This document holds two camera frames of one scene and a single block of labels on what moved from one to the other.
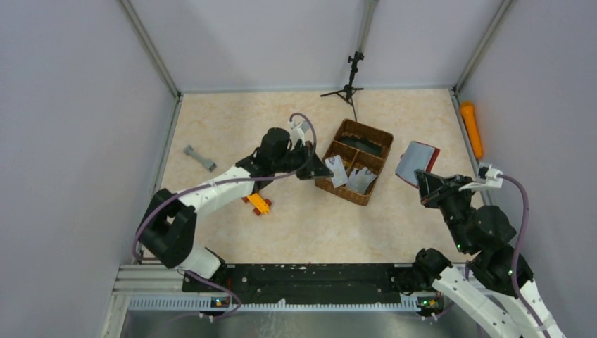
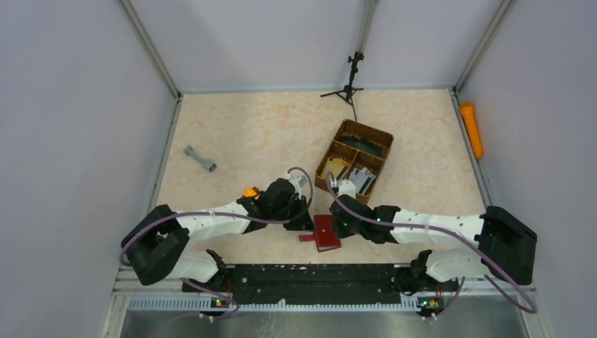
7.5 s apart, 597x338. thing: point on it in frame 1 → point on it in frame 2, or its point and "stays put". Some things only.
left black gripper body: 298,158 → 293,205
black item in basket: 362,144 stays put
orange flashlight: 469,119 stays put
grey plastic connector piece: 209,165 stays put
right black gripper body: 452,203 → 343,230
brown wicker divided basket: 355,156 stays put
